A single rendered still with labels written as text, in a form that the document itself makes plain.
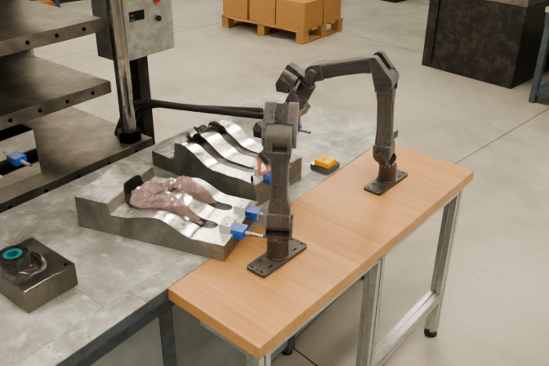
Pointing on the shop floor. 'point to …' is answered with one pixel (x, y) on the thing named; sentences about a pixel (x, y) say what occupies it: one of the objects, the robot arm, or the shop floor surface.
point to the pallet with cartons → (284, 0)
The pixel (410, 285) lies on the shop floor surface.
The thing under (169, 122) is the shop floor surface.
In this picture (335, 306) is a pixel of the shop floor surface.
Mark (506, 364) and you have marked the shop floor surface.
